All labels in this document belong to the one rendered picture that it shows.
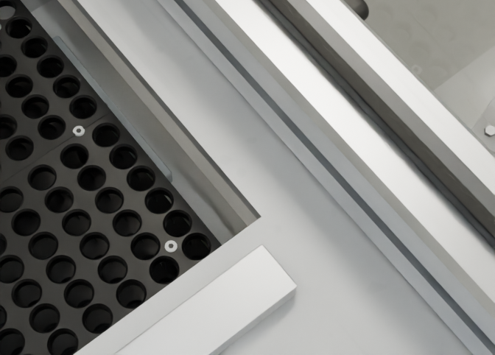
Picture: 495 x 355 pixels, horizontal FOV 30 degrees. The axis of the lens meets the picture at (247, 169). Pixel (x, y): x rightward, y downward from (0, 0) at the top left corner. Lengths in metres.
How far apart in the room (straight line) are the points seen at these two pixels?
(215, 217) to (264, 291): 0.15
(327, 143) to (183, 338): 0.09
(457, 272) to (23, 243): 0.20
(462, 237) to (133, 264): 0.15
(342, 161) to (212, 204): 0.16
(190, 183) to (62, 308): 0.12
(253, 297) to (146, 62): 0.12
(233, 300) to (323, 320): 0.04
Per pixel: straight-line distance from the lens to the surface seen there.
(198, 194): 0.50
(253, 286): 0.35
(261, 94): 0.38
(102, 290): 0.42
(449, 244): 0.33
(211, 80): 0.40
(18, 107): 0.46
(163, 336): 0.35
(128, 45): 0.41
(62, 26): 0.56
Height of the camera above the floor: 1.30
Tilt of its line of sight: 65 degrees down
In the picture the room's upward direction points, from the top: 4 degrees clockwise
